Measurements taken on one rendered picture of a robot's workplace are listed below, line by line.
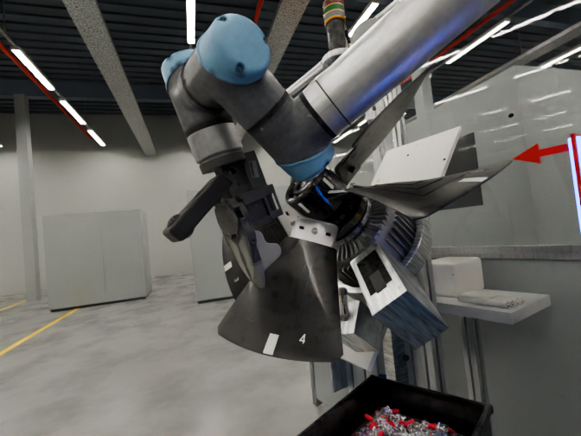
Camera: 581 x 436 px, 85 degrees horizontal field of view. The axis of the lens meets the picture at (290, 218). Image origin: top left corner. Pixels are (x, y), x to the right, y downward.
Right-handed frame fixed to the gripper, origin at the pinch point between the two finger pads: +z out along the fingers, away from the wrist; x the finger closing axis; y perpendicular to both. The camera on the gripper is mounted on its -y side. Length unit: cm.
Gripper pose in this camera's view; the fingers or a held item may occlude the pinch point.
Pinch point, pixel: (255, 282)
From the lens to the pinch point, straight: 52.1
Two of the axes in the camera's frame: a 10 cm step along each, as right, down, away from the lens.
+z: 3.4, 9.3, 1.3
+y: 7.7, -3.5, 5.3
